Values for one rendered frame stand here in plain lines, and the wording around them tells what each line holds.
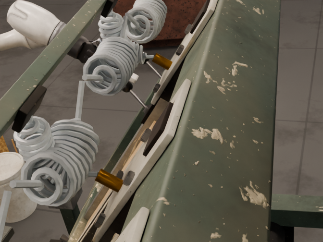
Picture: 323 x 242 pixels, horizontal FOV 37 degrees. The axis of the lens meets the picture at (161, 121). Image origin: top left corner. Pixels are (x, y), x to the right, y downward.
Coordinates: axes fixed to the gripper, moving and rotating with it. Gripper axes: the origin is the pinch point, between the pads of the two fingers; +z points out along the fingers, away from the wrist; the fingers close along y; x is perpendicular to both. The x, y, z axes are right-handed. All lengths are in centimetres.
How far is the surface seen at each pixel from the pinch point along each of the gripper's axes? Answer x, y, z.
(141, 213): 105, -62, 5
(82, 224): 16, 57, 12
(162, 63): 63, -48, 3
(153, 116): 13.5, -0.4, 13.0
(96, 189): -2, 57, 12
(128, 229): 106, -60, 5
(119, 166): 13.5, 24.9, 12.5
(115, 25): 65, -51, -6
